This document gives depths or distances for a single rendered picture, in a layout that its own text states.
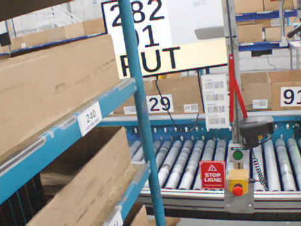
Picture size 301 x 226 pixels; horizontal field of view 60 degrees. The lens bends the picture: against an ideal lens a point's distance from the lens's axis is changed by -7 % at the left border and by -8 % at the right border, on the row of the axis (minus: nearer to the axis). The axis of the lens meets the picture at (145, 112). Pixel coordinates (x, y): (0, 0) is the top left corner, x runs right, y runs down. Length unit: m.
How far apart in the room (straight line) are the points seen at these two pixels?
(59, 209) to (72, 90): 0.18
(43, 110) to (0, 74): 0.09
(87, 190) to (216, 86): 0.64
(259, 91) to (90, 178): 1.27
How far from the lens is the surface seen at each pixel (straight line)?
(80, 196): 0.48
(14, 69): 0.36
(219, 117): 1.03
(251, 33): 5.85
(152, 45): 1.05
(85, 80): 0.48
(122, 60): 1.05
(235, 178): 1.06
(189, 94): 1.65
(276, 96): 1.64
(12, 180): 0.31
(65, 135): 0.37
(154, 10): 1.05
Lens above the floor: 1.45
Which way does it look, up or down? 18 degrees down
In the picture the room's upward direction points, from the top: 9 degrees counter-clockwise
